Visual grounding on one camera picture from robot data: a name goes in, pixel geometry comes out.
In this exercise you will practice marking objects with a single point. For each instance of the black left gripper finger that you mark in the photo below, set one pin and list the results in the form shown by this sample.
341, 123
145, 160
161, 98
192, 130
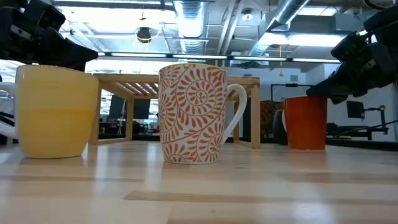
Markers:
74, 67
66, 53

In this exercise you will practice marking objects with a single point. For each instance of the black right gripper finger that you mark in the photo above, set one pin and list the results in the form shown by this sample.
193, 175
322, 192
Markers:
342, 82
339, 99

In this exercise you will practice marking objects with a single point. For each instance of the red-orange mug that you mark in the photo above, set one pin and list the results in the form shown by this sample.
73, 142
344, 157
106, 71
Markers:
306, 123

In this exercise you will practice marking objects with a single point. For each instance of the white mug orange leaf pattern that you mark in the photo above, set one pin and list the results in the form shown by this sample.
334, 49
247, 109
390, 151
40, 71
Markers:
192, 115

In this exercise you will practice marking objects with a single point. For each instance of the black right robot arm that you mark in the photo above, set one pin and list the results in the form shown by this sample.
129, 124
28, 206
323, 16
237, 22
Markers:
384, 21

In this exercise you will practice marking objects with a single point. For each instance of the black monitor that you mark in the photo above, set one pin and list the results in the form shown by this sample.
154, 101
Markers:
355, 109

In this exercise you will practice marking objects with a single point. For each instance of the dark background desk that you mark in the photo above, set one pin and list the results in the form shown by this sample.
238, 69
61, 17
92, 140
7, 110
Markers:
357, 129

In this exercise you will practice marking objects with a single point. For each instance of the dark screen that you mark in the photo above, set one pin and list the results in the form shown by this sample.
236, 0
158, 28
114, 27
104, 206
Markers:
142, 109
117, 107

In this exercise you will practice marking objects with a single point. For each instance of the dark mug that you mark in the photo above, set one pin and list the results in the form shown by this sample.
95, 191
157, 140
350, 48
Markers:
278, 127

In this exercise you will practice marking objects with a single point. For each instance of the orange black patterned panel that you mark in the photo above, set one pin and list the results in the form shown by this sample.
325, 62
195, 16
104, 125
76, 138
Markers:
266, 118

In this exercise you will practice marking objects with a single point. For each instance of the black ceiling dome device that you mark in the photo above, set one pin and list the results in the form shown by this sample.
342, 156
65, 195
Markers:
144, 33

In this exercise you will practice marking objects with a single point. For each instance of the wooden slatted rack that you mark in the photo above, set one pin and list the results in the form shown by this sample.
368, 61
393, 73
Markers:
255, 115

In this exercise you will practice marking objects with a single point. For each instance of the long ceiling light bar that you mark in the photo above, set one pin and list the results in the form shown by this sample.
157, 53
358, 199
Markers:
230, 57

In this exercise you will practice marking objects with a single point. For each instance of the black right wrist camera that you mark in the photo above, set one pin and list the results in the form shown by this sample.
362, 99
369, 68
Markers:
348, 46

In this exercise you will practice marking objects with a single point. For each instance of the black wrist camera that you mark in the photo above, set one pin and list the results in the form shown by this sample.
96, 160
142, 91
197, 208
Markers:
46, 15
348, 46

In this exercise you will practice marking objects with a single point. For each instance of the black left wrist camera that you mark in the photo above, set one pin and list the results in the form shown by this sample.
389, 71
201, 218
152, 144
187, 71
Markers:
46, 15

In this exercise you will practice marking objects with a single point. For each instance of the black tubular frame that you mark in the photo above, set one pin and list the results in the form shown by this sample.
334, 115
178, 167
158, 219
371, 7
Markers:
292, 85

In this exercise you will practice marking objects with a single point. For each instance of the black aluminium table frame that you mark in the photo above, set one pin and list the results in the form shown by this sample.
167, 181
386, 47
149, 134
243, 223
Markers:
357, 144

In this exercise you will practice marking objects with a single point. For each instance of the silver smooth air duct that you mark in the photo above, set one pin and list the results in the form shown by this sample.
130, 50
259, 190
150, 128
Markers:
289, 12

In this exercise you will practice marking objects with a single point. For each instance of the silver ribbed air duct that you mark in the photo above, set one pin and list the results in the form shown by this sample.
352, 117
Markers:
191, 25

